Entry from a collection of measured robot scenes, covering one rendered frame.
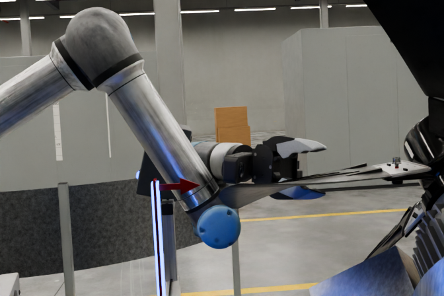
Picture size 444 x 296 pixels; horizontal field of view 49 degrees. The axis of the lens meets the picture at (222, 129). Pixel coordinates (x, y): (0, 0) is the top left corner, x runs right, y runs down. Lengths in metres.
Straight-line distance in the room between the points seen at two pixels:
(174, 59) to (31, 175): 2.94
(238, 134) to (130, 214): 6.42
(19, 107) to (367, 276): 0.68
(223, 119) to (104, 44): 7.91
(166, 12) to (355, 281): 4.43
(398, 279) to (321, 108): 6.16
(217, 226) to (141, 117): 0.22
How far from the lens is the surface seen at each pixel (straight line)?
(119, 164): 6.74
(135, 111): 0.83
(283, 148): 0.82
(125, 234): 2.47
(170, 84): 4.92
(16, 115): 1.00
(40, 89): 0.98
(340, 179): 0.66
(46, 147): 6.91
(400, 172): 0.71
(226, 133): 8.73
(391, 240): 0.84
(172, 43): 4.95
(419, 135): 0.78
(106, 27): 0.86
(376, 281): 0.73
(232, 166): 0.80
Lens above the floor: 1.29
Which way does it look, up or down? 3 degrees down
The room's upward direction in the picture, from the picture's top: 3 degrees counter-clockwise
